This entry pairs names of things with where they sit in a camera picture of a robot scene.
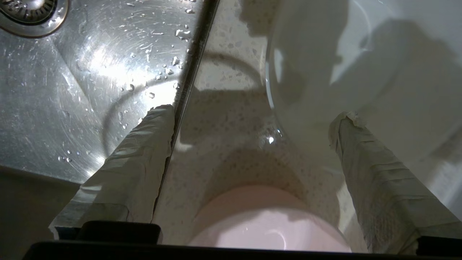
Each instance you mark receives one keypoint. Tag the round metal drain strainer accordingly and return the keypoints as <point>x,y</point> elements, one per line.
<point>32,14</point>

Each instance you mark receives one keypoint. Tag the stainless steel sink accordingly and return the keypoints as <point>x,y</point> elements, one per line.
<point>54,90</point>

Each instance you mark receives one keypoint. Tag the pink bowl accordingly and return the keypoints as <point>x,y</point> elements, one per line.
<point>267,227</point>

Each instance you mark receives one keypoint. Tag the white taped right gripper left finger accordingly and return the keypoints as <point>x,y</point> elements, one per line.
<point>122,180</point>

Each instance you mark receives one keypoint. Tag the pale green bowl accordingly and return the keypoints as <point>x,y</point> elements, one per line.
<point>361,72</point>

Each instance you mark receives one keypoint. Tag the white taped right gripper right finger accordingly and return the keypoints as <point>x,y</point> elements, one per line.
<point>386,195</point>

